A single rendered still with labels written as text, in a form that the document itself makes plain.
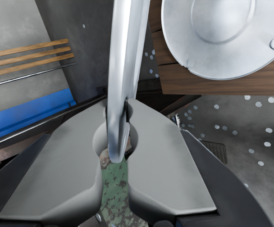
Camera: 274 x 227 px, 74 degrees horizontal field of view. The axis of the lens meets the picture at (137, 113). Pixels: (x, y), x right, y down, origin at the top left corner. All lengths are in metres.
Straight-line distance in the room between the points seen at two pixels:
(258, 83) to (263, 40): 0.09
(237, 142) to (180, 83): 0.53
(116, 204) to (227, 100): 0.63
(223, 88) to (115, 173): 0.41
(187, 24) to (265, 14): 0.16
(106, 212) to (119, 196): 0.06
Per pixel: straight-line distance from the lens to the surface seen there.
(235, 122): 0.94
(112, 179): 0.63
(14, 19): 2.03
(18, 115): 1.87
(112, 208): 0.68
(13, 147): 0.98
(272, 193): 1.11
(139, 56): 0.29
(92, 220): 0.73
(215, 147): 0.84
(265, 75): 0.47
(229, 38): 0.46
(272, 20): 0.44
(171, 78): 0.56
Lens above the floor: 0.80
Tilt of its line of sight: 38 degrees down
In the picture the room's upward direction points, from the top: 120 degrees counter-clockwise
